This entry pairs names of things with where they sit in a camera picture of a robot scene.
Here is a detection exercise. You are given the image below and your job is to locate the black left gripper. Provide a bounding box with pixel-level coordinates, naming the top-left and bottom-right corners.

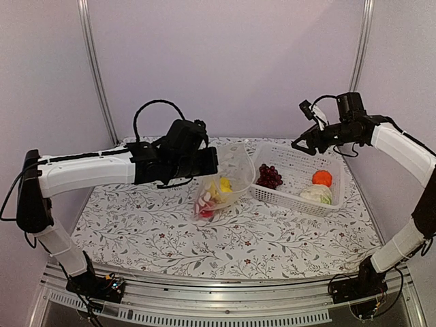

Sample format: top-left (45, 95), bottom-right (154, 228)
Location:
top-left (169, 146), bottom-right (218, 180)

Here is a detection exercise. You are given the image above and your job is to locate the white plastic basket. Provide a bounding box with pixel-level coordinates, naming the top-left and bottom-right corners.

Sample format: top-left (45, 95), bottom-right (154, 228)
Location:
top-left (249, 142), bottom-right (345, 217)

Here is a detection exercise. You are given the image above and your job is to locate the white green cauliflower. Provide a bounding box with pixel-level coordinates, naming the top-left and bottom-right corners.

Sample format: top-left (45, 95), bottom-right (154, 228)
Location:
top-left (300, 185), bottom-right (333, 205)

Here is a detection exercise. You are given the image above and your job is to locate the floral tablecloth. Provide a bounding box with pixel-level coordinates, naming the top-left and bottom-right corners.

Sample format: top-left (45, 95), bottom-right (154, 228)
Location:
top-left (72, 172), bottom-right (381, 279)

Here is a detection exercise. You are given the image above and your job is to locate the clear zip top bag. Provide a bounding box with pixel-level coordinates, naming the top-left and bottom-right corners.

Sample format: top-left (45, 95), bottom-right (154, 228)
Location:
top-left (193, 142), bottom-right (255, 220)

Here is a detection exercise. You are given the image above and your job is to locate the orange pumpkin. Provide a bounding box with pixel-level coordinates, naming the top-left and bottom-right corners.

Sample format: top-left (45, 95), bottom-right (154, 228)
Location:
top-left (312, 170), bottom-right (333, 187)

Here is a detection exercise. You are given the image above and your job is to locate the right aluminium frame post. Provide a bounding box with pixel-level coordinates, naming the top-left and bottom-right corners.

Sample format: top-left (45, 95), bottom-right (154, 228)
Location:
top-left (349, 0), bottom-right (375, 92)

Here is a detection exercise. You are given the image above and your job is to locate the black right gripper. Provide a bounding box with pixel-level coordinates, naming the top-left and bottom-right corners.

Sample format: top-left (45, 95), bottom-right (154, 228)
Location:
top-left (292, 121), bottom-right (360, 155)

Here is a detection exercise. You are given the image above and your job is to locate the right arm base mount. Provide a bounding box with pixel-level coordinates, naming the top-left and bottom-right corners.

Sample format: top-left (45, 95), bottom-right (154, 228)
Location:
top-left (328, 269), bottom-right (388, 304)

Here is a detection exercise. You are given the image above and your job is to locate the dark red grape bunch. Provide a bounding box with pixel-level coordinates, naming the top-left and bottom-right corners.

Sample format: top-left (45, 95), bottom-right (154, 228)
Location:
top-left (256, 163), bottom-right (283, 189)

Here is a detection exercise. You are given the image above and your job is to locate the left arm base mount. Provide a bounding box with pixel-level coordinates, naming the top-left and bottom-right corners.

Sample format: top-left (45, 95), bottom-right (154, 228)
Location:
top-left (66, 272), bottom-right (126, 304)

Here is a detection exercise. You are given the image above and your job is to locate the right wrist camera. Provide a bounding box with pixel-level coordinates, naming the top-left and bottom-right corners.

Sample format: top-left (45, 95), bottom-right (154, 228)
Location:
top-left (299, 100), bottom-right (328, 130)

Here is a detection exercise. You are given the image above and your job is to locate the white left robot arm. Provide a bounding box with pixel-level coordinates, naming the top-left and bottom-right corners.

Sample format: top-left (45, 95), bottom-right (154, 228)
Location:
top-left (16, 119), bottom-right (218, 296)

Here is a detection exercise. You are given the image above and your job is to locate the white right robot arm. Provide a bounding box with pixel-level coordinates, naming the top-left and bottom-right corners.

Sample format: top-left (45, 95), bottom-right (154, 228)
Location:
top-left (292, 92), bottom-right (435, 297)

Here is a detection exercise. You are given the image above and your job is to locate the left aluminium frame post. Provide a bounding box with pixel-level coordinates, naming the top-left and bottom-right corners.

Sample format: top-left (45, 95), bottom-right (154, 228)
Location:
top-left (77, 0), bottom-right (119, 144)

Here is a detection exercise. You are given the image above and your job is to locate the aluminium frame post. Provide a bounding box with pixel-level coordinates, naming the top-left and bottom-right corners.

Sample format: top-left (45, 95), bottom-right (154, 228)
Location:
top-left (77, 0), bottom-right (119, 144)
top-left (349, 0), bottom-right (375, 92)

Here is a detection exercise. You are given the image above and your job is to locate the yellow corn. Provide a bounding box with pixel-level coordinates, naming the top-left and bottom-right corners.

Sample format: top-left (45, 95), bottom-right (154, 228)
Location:
top-left (219, 177), bottom-right (232, 193)
top-left (206, 183), bottom-right (226, 204)

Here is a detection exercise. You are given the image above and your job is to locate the red bell pepper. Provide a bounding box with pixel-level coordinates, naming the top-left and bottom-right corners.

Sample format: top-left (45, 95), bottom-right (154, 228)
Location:
top-left (193, 203), bottom-right (215, 220)

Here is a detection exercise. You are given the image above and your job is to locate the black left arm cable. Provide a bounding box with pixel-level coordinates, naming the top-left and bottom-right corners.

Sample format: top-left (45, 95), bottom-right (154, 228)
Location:
top-left (132, 99), bottom-right (187, 142)

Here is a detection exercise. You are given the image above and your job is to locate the aluminium front rail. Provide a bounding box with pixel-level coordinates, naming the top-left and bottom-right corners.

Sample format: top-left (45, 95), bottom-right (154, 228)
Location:
top-left (29, 264), bottom-right (426, 327)

